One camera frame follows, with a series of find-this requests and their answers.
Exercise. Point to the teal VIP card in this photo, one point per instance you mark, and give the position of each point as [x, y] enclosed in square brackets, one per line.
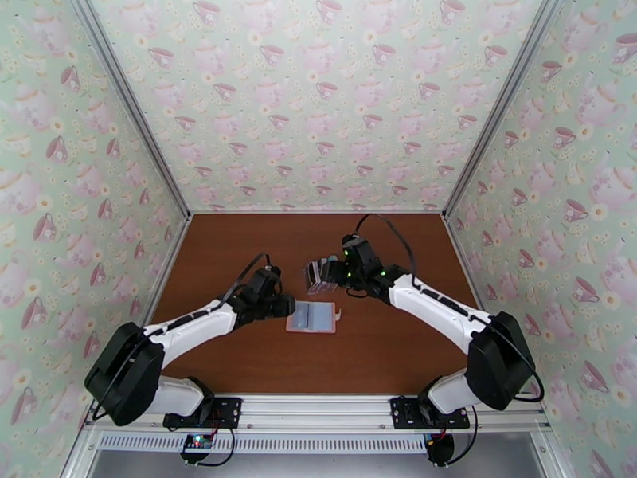
[302, 316]

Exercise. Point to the clear acrylic card stand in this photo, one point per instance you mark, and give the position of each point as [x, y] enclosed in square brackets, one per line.
[313, 291]

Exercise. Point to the pink card holder wallet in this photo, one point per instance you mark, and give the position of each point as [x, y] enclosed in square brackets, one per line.
[323, 317]

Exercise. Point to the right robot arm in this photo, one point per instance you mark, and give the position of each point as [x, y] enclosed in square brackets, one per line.
[438, 312]

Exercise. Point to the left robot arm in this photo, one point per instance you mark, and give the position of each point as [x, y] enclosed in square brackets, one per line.
[189, 327]

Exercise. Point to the white and black card stack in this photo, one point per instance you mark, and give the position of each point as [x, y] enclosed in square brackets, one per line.
[311, 273]

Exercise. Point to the controller board with green light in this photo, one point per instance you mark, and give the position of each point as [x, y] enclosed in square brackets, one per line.
[198, 443]

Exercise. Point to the black controller module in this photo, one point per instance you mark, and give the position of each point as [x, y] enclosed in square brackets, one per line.
[440, 449]

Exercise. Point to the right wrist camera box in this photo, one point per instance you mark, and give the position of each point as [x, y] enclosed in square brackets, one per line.
[354, 245]

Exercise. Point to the aluminium back rail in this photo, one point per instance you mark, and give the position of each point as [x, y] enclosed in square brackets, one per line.
[318, 211]

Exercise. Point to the aluminium side rail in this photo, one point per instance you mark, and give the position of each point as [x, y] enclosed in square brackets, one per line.
[155, 292]
[473, 277]

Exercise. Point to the aluminium front rail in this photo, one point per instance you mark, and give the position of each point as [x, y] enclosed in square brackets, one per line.
[318, 412]

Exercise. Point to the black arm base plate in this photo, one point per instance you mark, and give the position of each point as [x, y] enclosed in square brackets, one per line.
[403, 414]
[229, 412]

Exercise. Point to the aluminium frame post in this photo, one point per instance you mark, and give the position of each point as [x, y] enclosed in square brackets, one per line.
[503, 100]
[129, 100]

